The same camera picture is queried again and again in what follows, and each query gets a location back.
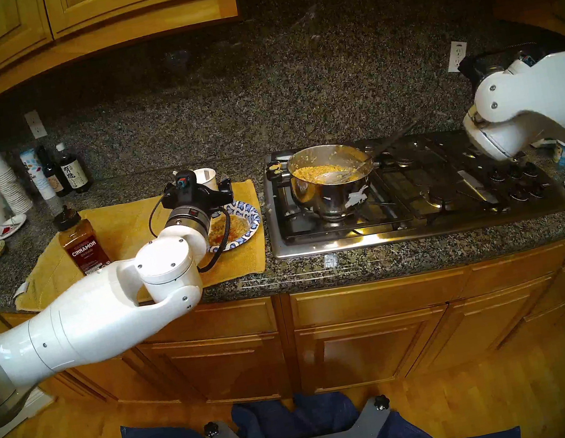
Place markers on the stainless steel pot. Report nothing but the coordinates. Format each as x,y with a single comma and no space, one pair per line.
322,200

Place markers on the white blue salt canister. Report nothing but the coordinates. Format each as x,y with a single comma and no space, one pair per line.
34,170

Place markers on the cinnamon powder on oatmeal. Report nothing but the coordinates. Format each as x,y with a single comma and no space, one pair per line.
216,237

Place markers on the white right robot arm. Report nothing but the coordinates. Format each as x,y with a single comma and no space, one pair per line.
549,101

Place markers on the small dark glass bottle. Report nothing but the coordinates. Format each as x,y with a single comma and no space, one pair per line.
53,180

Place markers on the ground cinnamon jar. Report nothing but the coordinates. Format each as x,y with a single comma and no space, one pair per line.
82,245

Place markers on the yellow towel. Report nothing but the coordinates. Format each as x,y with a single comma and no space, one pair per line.
121,228

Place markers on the soy sauce bottle white label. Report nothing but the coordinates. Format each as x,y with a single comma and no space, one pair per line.
74,174

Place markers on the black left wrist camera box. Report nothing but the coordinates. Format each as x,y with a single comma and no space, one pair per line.
184,180

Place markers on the stainless gas cooktop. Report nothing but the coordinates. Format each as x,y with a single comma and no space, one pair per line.
396,220

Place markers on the oatmeal mass in pot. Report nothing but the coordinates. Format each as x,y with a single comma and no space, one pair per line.
309,173

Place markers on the wooden lower cabinets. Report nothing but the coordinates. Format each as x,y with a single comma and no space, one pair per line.
329,299

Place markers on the small plate with red stain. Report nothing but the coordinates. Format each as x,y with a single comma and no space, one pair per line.
10,227

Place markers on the scooped oatmeal portion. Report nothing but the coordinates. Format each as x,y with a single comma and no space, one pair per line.
239,226

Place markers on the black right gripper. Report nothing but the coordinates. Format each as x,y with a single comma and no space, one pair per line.
477,70

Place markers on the stack of white paper cups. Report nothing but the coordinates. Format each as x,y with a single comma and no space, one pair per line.
6,177

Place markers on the white wall outlet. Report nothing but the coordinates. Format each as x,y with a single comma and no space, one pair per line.
35,124
457,55

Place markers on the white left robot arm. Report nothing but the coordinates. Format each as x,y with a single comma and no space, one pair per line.
88,315

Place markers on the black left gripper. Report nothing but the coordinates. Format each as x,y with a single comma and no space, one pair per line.
198,201

